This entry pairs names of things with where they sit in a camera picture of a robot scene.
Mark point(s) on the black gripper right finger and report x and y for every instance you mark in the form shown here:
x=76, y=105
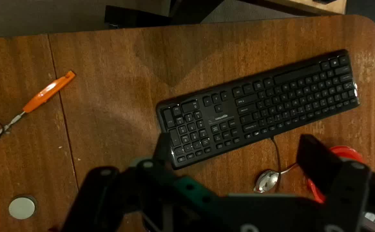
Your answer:
x=337, y=175

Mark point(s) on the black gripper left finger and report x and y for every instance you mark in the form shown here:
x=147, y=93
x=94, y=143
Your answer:
x=97, y=193

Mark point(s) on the red plastic object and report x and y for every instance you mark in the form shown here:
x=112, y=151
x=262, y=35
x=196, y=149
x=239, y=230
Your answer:
x=346, y=152

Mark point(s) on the metal spoon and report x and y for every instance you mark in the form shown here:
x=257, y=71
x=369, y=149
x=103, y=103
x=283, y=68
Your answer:
x=267, y=180

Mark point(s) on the round white disc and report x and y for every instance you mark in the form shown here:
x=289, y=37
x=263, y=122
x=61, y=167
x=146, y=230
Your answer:
x=22, y=207

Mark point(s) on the black computer keyboard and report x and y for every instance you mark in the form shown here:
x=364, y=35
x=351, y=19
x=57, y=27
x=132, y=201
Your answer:
x=259, y=104

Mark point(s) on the light wooden board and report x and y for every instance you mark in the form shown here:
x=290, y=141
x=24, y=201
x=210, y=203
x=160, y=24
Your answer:
x=307, y=5

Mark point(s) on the black furniture base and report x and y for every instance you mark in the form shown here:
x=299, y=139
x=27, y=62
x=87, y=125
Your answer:
x=152, y=13

